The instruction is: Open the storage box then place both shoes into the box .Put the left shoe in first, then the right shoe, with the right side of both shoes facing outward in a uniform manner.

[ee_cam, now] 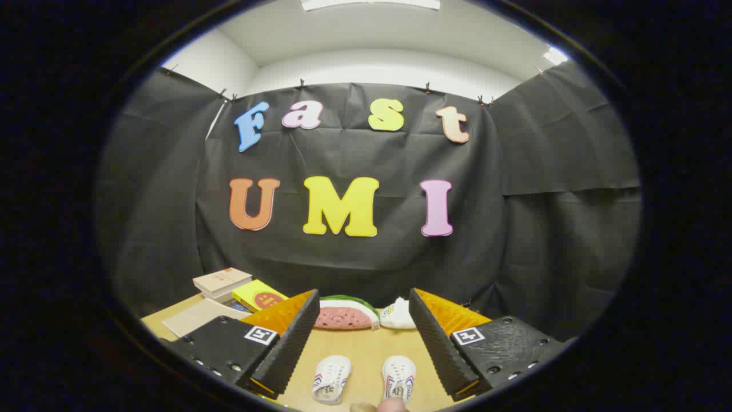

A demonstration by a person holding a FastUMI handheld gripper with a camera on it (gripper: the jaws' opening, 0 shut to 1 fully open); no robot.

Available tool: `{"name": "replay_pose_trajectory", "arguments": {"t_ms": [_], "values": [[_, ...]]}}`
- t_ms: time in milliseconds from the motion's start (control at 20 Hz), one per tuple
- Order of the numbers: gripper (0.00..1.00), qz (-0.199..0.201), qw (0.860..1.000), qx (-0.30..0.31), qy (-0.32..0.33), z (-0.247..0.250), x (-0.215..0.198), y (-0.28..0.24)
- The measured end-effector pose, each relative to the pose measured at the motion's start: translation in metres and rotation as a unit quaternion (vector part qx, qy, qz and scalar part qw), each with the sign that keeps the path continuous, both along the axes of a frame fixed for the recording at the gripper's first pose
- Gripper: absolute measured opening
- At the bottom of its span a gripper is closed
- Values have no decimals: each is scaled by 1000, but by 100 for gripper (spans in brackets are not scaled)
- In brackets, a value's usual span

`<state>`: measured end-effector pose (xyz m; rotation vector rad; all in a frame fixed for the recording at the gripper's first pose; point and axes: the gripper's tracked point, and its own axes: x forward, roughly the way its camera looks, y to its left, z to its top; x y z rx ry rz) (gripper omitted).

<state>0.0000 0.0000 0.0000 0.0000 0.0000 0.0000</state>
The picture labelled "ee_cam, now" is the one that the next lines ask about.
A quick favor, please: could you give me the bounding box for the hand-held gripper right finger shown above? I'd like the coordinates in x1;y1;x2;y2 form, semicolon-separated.
409;288;575;401

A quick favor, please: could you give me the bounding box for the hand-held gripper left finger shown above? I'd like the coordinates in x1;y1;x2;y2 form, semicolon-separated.
166;290;320;399

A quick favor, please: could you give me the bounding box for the white canvas shoe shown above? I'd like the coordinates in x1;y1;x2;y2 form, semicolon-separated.
382;356;417;401
312;355;352;405

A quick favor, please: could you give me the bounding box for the beige cardboard storage box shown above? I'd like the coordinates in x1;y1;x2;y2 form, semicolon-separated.
162;298;252;338

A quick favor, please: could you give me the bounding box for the white plush toy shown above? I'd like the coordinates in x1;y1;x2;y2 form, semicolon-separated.
380;297;416;330

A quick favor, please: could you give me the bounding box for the yellow book with red circle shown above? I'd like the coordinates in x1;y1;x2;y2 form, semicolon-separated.
232;279;288;312

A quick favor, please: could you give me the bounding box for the watermelon slice plush toy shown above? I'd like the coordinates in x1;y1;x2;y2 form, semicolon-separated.
315;295;380;331

